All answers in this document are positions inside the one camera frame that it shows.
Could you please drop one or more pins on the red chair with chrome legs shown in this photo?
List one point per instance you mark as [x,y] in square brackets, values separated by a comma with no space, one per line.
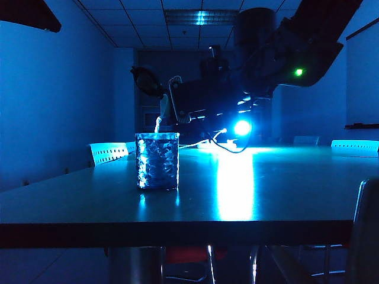
[189,256]

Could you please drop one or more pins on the dark glossy chair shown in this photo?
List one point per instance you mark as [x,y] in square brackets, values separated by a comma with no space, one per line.
[367,236]

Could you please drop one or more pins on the black thermos cup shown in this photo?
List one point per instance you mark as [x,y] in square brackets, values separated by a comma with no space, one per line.
[207,97]

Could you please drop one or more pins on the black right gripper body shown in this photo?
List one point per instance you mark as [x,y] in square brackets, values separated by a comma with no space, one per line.
[256,71]

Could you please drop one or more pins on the metal frame chair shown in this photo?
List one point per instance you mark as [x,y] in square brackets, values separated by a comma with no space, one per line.
[326,260]

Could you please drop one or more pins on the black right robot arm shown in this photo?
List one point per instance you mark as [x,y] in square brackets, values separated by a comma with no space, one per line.
[311,44]

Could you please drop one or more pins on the grey chair backrest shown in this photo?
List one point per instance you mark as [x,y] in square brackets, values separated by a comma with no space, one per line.
[308,140]

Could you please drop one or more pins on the textured glass cup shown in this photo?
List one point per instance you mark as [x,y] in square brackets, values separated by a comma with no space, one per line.
[157,162]

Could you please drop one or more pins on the black television screen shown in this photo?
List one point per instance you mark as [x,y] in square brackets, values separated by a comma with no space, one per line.
[195,130]

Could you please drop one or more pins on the white perforated plastic chair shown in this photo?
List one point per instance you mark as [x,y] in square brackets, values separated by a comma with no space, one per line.
[108,154]
[131,147]
[353,145]

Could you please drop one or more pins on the wall whiteboard with dark frame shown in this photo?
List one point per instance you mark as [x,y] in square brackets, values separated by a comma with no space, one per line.
[362,83]

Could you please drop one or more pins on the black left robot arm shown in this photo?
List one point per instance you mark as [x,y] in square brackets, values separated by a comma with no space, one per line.
[26,13]

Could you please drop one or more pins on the metal table leg column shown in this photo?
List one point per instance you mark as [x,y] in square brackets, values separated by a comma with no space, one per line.
[133,266]

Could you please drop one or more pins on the ceiling light panel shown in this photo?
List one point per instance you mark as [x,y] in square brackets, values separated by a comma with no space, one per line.
[198,17]

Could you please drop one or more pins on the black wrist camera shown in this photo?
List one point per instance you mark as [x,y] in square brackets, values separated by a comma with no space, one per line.
[214,69]

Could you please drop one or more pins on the white power strip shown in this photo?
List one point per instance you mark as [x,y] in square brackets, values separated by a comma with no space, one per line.
[225,145]

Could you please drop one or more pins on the recessed wall panel box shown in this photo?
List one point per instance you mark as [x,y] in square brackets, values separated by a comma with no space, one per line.
[149,118]

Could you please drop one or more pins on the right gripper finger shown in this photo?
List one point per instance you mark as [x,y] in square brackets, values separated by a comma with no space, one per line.
[244,108]

